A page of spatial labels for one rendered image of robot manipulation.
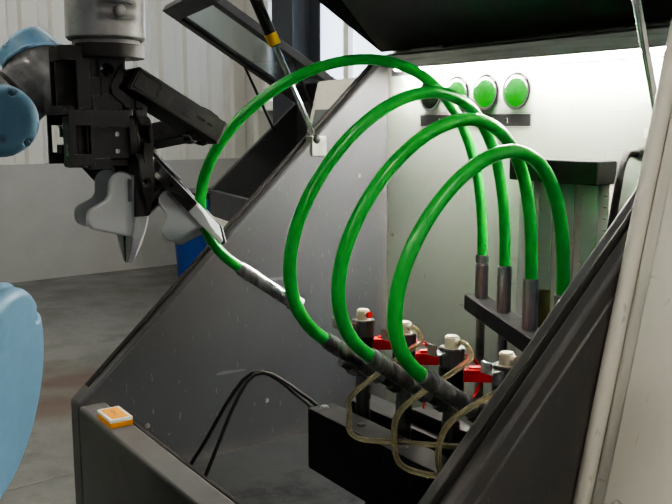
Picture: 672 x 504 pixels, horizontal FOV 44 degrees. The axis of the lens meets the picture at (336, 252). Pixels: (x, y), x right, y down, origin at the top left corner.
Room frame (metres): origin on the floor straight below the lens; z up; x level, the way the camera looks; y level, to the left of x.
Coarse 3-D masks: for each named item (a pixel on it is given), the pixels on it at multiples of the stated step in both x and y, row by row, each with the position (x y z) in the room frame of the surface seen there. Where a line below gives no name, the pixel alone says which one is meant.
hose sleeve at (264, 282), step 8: (240, 272) 1.05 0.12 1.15; (248, 272) 1.05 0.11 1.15; (256, 272) 1.05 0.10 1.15; (248, 280) 1.05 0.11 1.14; (256, 280) 1.05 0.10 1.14; (264, 280) 1.05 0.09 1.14; (264, 288) 1.05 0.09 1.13; (272, 288) 1.06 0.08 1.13; (280, 288) 1.06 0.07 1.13; (272, 296) 1.06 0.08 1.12; (280, 296) 1.06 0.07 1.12
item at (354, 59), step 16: (320, 64) 1.07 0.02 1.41; (336, 64) 1.08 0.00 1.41; (352, 64) 1.08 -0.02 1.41; (368, 64) 1.09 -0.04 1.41; (384, 64) 1.09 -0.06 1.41; (400, 64) 1.09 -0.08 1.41; (288, 80) 1.06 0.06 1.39; (432, 80) 1.10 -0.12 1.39; (256, 96) 1.06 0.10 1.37; (272, 96) 1.06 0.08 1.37; (240, 112) 1.05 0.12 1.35; (464, 128) 1.11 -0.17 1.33; (224, 144) 1.05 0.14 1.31; (464, 144) 1.12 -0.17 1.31; (208, 160) 1.04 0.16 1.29; (208, 176) 1.04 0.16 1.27; (480, 176) 1.12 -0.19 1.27; (480, 192) 1.12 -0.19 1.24; (480, 208) 1.12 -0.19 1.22; (480, 224) 1.12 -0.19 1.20; (208, 240) 1.04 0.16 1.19; (480, 240) 1.12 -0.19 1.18; (224, 256) 1.04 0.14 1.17; (480, 256) 1.12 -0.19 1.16
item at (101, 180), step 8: (96, 176) 0.84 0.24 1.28; (104, 176) 0.85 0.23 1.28; (96, 184) 0.84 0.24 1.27; (104, 184) 0.84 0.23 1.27; (96, 192) 0.84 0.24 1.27; (104, 192) 0.84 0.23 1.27; (88, 200) 0.84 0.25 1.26; (96, 200) 0.84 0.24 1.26; (80, 208) 0.83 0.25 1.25; (88, 208) 0.83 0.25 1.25; (80, 216) 0.83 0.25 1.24; (80, 224) 0.83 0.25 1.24; (120, 240) 0.85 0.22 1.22; (120, 248) 0.85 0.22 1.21
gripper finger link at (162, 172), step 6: (156, 162) 1.02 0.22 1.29; (156, 168) 1.02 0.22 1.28; (162, 168) 1.02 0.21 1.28; (156, 174) 1.02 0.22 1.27; (162, 174) 1.01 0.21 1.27; (168, 174) 1.01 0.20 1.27; (162, 180) 1.01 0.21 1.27; (168, 180) 1.01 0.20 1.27; (174, 180) 1.01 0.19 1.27; (168, 186) 1.01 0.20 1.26; (174, 186) 1.01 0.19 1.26; (180, 186) 1.01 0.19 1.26; (174, 192) 1.02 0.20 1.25; (180, 192) 1.01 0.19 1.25; (186, 192) 1.01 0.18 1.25; (180, 198) 1.02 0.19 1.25; (186, 198) 1.01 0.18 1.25; (192, 198) 1.01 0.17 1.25; (186, 204) 1.02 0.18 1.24; (192, 204) 1.01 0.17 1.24
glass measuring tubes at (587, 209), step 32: (576, 160) 1.05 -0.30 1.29; (608, 160) 1.05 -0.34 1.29; (544, 192) 1.10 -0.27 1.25; (576, 192) 1.08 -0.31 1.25; (608, 192) 1.04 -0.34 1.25; (544, 224) 1.10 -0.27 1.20; (576, 224) 1.08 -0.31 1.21; (544, 256) 1.10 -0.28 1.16; (576, 256) 1.08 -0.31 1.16; (544, 288) 1.10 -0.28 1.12
